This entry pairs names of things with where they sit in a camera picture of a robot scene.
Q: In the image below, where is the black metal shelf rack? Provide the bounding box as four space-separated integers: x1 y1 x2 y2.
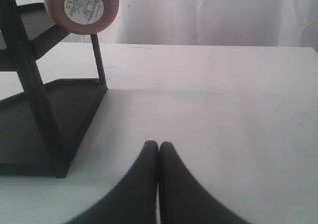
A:
0 0 107 178

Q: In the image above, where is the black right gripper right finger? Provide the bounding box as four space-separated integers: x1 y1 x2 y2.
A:
159 142 248 224

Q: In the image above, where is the white round label sticker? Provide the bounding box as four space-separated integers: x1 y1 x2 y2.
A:
64 0 104 25

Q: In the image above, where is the terracotta ceramic mug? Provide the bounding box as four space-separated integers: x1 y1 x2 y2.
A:
44 0 119 35

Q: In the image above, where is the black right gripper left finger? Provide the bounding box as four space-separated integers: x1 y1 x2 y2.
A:
68 141 159 224

